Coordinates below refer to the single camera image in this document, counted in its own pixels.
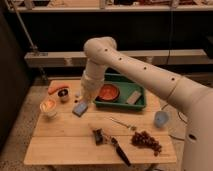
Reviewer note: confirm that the blue plastic cup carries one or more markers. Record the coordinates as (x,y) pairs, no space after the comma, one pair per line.
(160,119)

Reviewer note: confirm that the blue sponge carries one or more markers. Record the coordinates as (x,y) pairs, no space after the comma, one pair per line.
(80,108)

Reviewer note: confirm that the diagonal metal pole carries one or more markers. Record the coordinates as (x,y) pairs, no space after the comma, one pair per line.
(33,46)

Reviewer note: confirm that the black handled knife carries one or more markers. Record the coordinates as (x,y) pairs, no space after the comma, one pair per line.
(113,141)

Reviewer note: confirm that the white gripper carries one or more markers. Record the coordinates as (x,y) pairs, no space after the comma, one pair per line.
(90,89)

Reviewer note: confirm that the small dark-topped cup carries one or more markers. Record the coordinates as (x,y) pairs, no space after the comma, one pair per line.
(63,95)

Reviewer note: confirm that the bunch of dark grapes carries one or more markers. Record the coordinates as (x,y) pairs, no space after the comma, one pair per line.
(145,140)

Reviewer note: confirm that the green plastic tray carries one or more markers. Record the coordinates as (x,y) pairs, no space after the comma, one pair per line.
(126,87)

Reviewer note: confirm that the tan sponge block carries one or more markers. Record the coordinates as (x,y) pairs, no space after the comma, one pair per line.
(132,99)

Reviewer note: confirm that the grey metal shelf beam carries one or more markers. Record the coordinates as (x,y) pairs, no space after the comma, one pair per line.
(156,57)

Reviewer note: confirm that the metal fork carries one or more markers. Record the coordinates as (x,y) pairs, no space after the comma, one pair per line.
(130,127)

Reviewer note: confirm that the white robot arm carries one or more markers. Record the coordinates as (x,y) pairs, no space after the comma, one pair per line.
(189,97)

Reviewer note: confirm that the orange carrot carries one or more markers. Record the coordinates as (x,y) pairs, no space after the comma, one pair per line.
(53,89)

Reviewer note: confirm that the red bowl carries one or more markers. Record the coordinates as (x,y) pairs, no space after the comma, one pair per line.
(108,92)

